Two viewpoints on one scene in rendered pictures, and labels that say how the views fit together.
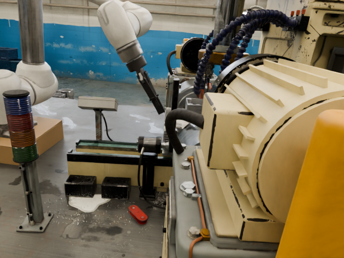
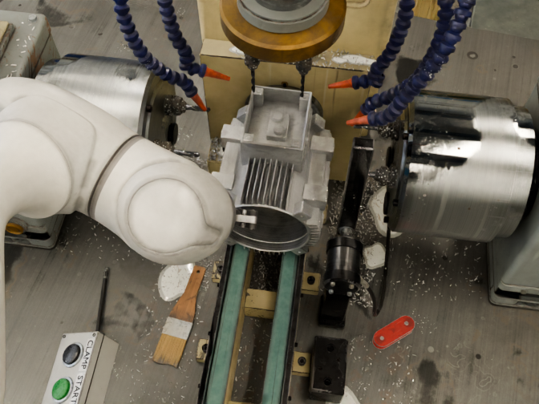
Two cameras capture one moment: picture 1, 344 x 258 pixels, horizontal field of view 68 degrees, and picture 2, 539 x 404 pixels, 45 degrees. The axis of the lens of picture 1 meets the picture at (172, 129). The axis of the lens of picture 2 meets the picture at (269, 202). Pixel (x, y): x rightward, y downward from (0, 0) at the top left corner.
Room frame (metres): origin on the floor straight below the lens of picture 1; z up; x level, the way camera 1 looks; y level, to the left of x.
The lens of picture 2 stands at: (0.84, 0.54, 1.97)
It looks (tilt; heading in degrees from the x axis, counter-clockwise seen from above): 59 degrees down; 280
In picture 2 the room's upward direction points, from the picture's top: straight up
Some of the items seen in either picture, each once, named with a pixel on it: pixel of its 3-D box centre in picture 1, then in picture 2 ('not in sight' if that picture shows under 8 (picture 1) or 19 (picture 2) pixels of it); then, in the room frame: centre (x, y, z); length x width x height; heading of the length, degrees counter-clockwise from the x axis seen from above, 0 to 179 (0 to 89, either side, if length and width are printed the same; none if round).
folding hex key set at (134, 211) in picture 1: (137, 214); (393, 332); (0.69, 0.09, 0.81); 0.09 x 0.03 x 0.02; 41
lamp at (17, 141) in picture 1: (22, 135); not in sight; (0.62, 0.40, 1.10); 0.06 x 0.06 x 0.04
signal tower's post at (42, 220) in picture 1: (27, 164); not in sight; (0.62, 0.40, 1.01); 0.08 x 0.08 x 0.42; 3
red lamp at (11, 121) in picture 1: (20, 120); not in sight; (0.62, 0.40, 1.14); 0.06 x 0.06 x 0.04
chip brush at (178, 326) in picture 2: not in sight; (183, 313); (1.08, 0.13, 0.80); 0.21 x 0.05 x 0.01; 85
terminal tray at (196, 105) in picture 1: (201, 111); (277, 130); (0.95, -0.11, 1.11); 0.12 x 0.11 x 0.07; 91
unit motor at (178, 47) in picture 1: (186, 72); not in sight; (1.58, -0.06, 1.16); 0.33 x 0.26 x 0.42; 3
